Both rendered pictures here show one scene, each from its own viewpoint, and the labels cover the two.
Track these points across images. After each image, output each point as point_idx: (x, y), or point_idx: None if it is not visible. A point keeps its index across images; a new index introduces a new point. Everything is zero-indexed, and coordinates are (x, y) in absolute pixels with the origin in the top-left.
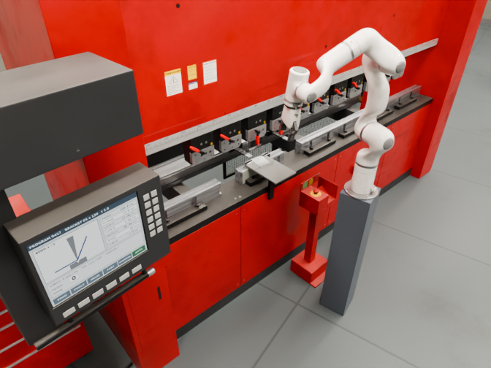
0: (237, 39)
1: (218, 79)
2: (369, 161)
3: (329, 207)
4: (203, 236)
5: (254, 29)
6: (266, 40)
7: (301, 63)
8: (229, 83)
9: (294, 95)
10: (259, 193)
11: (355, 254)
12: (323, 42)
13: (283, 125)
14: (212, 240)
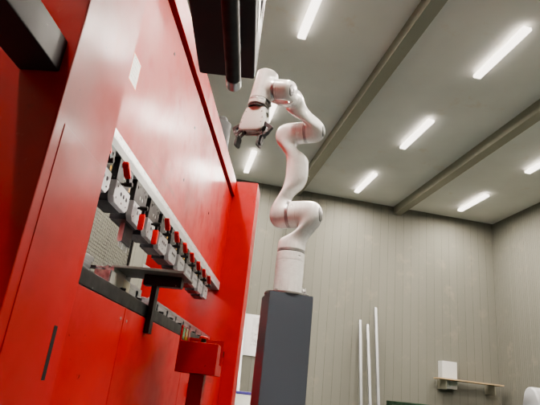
0: (153, 71)
1: (136, 92)
2: (300, 240)
3: (218, 374)
4: (86, 318)
5: (161, 82)
6: (164, 106)
7: (172, 173)
8: (140, 110)
9: (270, 87)
10: (141, 308)
11: (301, 402)
12: (183, 172)
13: (239, 141)
14: (89, 347)
